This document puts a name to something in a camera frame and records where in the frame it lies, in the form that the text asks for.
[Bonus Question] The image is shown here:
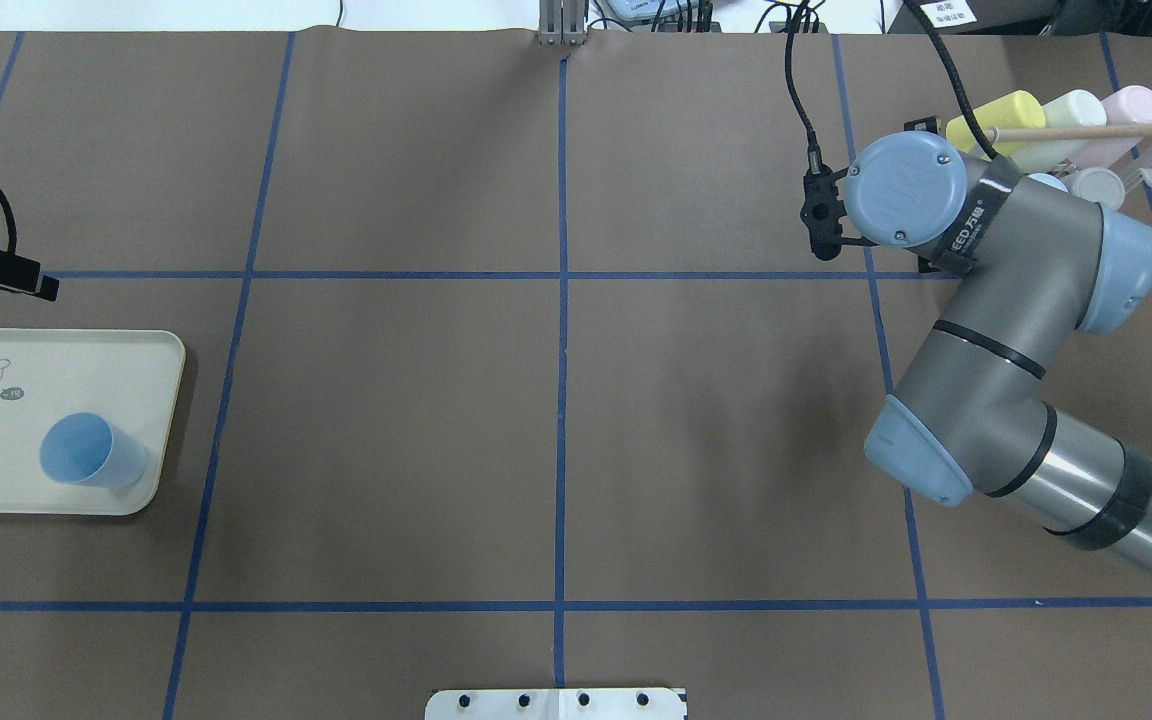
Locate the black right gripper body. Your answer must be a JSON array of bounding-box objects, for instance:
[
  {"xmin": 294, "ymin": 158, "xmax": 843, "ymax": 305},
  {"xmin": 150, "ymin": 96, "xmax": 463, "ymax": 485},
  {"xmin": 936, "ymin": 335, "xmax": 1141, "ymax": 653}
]
[{"xmin": 801, "ymin": 165, "xmax": 876, "ymax": 262}]

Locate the blue plastic cup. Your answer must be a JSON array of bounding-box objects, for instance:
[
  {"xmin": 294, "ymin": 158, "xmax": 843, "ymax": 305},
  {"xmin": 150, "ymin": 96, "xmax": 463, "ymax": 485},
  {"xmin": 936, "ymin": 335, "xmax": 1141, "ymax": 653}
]
[
  {"xmin": 1026, "ymin": 173, "xmax": 1069, "ymax": 194},
  {"xmin": 38, "ymin": 414, "xmax": 147, "ymax": 488}
]

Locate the yellow plastic cup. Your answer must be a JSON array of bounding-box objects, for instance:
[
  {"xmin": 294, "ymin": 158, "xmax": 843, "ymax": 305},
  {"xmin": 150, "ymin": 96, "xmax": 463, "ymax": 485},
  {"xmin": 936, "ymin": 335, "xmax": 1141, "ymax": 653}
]
[{"xmin": 943, "ymin": 90, "xmax": 1047, "ymax": 159}]

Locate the grey plastic cup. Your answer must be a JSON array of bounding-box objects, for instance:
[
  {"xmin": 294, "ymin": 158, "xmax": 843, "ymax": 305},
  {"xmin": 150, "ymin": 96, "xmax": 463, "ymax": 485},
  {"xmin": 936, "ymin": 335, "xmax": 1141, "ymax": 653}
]
[{"xmin": 1064, "ymin": 167, "xmax": 1126, "ymax": 211}]

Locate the cream plastic cup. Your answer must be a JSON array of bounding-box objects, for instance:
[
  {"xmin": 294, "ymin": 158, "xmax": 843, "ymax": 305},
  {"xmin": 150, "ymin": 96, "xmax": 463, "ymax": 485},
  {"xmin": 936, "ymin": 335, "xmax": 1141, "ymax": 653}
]
[{"xmin": 1011, "ymin": 90, "xmax": 1107, "ymax": 173}]

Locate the pink plastic cup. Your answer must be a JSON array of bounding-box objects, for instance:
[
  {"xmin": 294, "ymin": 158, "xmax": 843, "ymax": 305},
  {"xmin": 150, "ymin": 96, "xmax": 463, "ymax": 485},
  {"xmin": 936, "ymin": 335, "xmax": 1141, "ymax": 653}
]
[{"xmin": 1070, "ymin": 85, "xmax": 1152, "ymax": 169}]

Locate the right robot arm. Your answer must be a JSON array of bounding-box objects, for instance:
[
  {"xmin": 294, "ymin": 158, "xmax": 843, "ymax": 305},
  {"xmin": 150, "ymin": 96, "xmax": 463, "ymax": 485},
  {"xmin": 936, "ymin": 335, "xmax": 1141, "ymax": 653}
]
[{"xmin": 799, "ymin": 131, "xmax": 1152, "ymax": 575}]

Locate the white plastic tray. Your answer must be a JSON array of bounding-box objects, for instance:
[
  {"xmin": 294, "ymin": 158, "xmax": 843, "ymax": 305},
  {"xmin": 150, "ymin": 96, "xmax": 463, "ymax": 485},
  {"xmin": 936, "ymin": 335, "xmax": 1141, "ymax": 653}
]
[{"xmin": 0, "ymin": 328, "xmax": 185, "ymax": 516}]

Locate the aluminium frame post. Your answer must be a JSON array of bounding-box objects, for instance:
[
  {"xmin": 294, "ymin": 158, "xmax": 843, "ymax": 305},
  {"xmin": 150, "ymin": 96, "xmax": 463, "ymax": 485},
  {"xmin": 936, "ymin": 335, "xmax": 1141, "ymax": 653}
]
[{"xmin": 538, "ymin": 0, "xmax": 591, "ymax": 47}]

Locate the white wire cup rack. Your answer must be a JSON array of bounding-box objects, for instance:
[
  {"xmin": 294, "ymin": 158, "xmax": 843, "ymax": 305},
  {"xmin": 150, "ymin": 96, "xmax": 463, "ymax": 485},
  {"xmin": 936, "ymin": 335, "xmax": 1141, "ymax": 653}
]
[{"xmin": 986, "ymin": 124, "xmax": 1152, "ymax": 196}]

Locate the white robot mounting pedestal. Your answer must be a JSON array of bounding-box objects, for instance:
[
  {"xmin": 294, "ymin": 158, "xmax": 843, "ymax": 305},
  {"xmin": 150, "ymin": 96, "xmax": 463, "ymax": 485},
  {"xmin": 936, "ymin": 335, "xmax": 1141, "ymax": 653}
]
[{"xmin": 424, "ymin": 687, "xmax": 689, "ymax": 719}]

